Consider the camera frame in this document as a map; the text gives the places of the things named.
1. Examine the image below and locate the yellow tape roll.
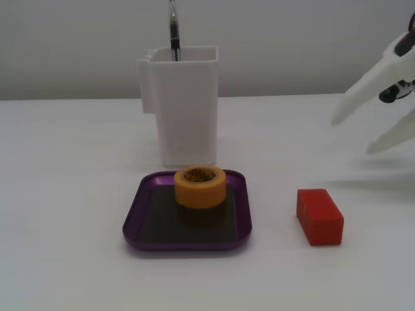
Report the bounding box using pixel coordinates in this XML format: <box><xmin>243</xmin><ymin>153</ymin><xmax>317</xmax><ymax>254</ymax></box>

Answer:
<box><xmin>173</xmin><ymin>165</ymin><xmax>227</xmax><ymax>209</ymax></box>

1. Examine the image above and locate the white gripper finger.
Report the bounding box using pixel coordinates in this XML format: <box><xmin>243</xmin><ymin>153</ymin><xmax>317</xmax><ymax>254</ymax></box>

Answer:
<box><xmin>330</xmin><ymin>52</ymin><xmax>403</xmax><ymax>126</ymax></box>
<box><xmin>366</xmin><ymin>106</ymin><xmax>415</xmax><ymax>156</ymax></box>

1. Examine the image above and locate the red rectangular block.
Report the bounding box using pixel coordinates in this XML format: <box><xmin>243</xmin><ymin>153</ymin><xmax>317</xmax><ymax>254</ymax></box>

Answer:
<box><xmin>295</xmin><ymin>188</ymin><xmax>344</xmax><ymax>247</ymax></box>

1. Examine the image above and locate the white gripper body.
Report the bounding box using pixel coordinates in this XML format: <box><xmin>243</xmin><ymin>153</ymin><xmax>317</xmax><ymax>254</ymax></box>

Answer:
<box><xmin>382</xmin><ymin>12</ymin><xmax>415</xmax><ymax>82</ymax></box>

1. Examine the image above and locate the black pen in container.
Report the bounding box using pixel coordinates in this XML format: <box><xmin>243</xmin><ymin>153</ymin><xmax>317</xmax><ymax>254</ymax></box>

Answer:
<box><xmin>167</xmin><ymin>0</ymin><xmax>182</xmax><ymax>62</ymax></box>

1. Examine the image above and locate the purple metal tray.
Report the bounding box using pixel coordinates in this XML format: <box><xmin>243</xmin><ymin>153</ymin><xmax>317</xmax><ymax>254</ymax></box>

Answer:
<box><xmin>122</xmin><ymin>168</ymin><xmax>253</xmax><ymax>252</ymax></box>

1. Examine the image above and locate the white plastic tool holder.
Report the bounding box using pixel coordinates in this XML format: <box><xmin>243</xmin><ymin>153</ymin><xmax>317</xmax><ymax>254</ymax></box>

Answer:
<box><xmin>137</xmin><ymin>45</ymin><xmax>219</xmax><ymax>168</ymax></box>

